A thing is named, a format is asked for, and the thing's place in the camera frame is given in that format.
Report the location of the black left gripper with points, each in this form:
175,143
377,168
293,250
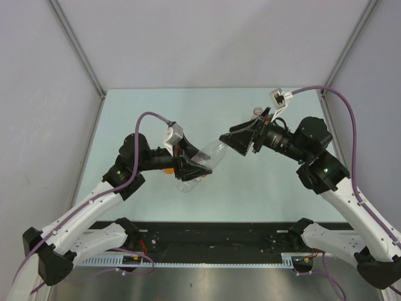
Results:
184,168

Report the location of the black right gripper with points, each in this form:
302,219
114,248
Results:
241,136

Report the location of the clear water bottle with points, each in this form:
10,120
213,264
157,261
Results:
210,156

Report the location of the red label clear bottle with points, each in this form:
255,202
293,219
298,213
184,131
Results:
257,112

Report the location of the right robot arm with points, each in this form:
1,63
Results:
375,251

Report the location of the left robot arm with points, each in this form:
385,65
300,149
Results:
60,245

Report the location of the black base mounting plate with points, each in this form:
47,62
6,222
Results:
217,241

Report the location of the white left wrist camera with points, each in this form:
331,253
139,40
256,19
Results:
172,136

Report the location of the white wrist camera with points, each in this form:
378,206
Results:
172,136
280,101

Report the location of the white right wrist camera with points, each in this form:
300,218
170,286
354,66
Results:
280,101

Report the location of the right aluminium frame post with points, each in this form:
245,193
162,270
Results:
355,34

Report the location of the aluminium frame post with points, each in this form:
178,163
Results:
70,35
355,34

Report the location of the white slotted cable duct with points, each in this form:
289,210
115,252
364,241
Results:
127,260

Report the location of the left aluminium frame post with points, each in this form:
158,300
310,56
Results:
70,35

